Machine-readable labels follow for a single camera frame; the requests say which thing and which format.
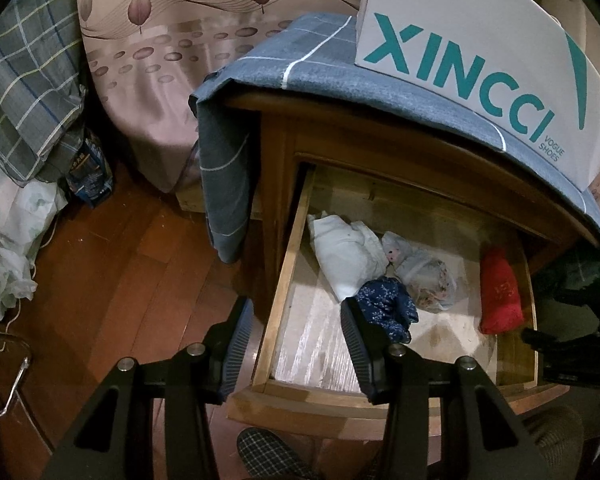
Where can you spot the grey plaid bedding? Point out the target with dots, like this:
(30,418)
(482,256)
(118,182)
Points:
(25,60)

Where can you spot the leaf-print curtain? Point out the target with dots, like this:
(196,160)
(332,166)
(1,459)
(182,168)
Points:
(180,60)

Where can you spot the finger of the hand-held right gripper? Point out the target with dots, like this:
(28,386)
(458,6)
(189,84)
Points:
(560,342)
(590,379)

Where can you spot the white plastic bag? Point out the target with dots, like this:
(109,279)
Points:
(10,220)

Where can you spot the white cloth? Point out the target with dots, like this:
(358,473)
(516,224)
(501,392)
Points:
(342,255)

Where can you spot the navy patterned underwear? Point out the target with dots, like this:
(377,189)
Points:
(385,305)

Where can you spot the white shoe box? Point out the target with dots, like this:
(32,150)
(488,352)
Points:
(480,20)

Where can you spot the plaid slipper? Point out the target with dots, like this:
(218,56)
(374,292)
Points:
(270,452)

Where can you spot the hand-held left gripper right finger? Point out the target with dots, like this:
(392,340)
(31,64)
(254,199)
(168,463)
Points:
(357,350)

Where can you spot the red cloth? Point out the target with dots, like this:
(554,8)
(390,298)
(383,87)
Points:
(500,295)

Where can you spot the wooden nightstand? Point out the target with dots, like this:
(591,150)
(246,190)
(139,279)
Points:
(330,130)

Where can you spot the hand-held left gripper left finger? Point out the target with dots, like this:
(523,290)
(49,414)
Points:
(236,347)

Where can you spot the wooden drawer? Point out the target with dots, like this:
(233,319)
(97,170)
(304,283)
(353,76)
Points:
(310,340)

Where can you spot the metal chair frame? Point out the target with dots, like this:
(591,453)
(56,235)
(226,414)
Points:
(10,380)

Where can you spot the blue plaid cloth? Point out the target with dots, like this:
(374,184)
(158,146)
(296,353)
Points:
(340,65)

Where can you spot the grey-blue knit garment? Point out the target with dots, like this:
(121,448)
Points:
(422,270)

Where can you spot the blue packet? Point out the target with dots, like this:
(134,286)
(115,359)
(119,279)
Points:
(90,170)

